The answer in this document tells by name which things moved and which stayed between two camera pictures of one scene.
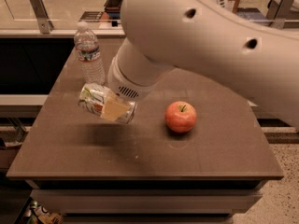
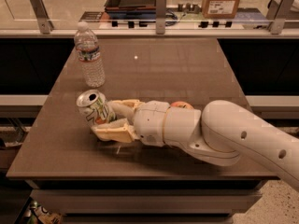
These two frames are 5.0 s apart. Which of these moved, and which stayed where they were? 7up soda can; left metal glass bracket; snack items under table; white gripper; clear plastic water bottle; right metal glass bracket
Moved: white gripper; 7up soda can
Stayed: clear plastic water bottle; snack items under table; right metal glass bracket; left metal glass bracket
